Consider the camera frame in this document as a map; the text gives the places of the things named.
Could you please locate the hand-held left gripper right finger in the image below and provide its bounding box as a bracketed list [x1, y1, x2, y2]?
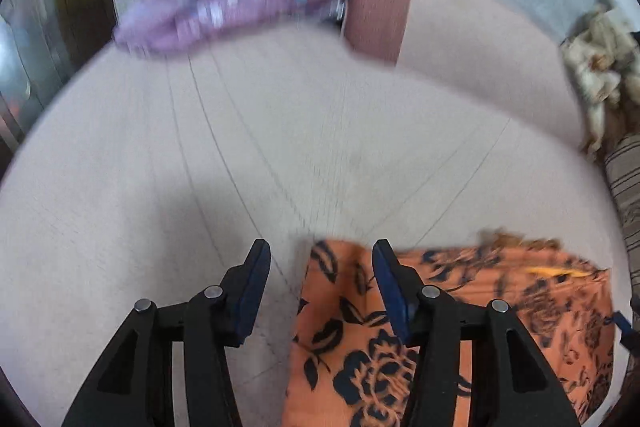
[371, 239, 583, 427]

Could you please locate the orange floral shirt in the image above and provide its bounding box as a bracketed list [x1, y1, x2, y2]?
[282, 232, 616, 427]

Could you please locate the wooden stained glass door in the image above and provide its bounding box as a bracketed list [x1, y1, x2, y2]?
[0, 0, 118, 152]

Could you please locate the cream floral blanket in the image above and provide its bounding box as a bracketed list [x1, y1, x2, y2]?
[559, 4, 640, 152]

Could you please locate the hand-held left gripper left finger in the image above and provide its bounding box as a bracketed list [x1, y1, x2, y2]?
[61, 238, 272, 427]

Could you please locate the pink bolster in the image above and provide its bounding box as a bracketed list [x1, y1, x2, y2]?
[342, 0, 606, 148]

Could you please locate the striped floral pillow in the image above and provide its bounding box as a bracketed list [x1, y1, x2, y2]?
[602, 134, 640, 303]

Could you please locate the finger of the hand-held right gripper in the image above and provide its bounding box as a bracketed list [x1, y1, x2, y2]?
[611, 311, 637, 354]

